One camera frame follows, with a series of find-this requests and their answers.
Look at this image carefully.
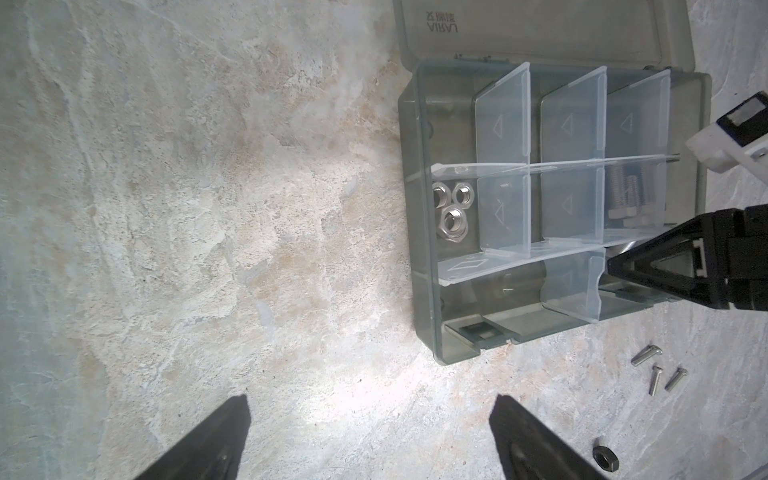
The small silver screw upper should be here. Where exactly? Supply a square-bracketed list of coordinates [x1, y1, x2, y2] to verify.
[631, 344, 663, 367]

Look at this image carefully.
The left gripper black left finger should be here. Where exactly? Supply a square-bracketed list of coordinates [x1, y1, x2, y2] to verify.
[136, 395, 251, 480]

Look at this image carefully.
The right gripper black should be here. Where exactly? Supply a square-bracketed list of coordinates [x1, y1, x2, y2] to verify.
[607, 204, 767, 311]

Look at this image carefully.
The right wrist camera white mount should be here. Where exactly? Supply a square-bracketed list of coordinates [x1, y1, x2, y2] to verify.
[685, 91, 767, 184]

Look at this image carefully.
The small silver screw right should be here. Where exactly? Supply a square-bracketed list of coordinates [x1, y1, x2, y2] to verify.
[664, 367, 689, 392]

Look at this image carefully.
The silver dome nut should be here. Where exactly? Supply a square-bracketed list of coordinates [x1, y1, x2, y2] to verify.
[452, 181, 475, 210]
[432, 182, 452, 209]

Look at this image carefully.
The small black nut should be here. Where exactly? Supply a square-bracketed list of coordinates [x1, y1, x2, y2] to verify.
[592, 445, 620, 473]

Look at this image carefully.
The green plastic organizer box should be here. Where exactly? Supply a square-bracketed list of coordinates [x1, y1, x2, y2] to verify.
[394, 1, 711, 365]

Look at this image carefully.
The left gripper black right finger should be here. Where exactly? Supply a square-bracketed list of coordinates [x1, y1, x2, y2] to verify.
[489, 395, 605, 480]

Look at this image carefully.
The thick silver hex bolt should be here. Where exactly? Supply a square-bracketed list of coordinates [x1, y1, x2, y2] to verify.
[623, 175, 658, 228]

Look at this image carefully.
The small silver screw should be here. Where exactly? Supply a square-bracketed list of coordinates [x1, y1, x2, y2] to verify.
[664, 367, 689, 392]
[631, 344, 663, 367]

